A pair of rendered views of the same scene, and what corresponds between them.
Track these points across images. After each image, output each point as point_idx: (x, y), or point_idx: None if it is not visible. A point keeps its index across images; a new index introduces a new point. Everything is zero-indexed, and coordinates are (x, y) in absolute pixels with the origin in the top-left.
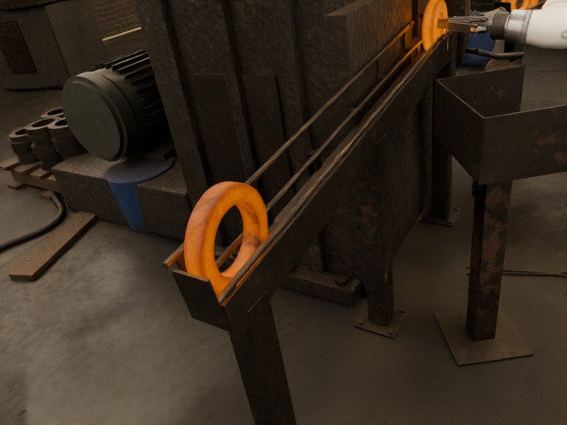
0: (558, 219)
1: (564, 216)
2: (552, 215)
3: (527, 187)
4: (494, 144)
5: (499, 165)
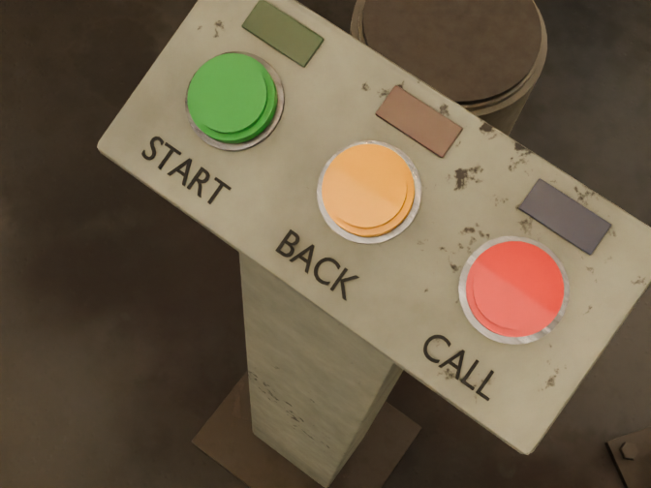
0: (145, 4)
1: (155, 24)
2: (170, 1)
3: (336, 21)
4: None
5: None
